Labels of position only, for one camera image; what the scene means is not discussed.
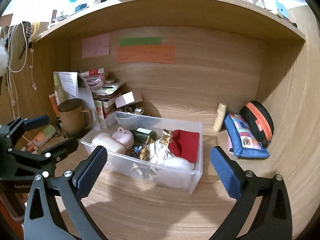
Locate gold ribbon bow ornament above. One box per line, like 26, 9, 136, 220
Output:
160, 129, 173, 146

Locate wooden overhead shelf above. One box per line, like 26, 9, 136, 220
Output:
35, 0, 305, 41

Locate white charging cable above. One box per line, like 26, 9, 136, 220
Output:
4, 21, 38, 120

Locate orange green glue tube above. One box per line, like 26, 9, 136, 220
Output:
26, 125, 56, 152

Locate pink macaron shaped case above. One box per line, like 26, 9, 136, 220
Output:
112, 127, 135, 151

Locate blue patterned pencil pouch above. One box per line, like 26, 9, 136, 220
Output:
223, 114, 270, 159

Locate black orange round zip case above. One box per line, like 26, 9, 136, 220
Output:
240, 101, 274, 148

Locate white paper documents stack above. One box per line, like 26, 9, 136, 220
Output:
53, 72, 98, 128

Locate green sticky note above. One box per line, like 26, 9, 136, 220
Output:
120, 37, 162, 47

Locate brown ceramic mug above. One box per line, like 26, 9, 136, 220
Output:
57, 98, 93, 138

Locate clear glass bowl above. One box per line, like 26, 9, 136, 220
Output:
114, 113, 140, 129

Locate fruit print carton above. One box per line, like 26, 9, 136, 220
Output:
94, 100, 106, 128

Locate white round plastic ball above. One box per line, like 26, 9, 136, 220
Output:
156, 157, 194, 189

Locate orange sticky note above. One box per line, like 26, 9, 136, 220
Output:
117, 44, 176, 64

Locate clear plastic storage bin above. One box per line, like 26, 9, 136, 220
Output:
80, 112, 203, 193

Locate white pink small carton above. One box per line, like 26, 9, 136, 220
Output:
114, 91, 143, 108

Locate cream lotion tube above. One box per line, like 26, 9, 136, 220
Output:
213, 103, 227, 132

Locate red cloth pouch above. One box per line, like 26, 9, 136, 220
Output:
168, 129, 200, 163

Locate pink sticky note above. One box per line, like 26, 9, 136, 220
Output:
82, 33, 110, 59

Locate orange booklet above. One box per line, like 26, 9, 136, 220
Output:
49, 94, 60, 118

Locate person's left hand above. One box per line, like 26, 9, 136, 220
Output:
20, 193, 29, 203

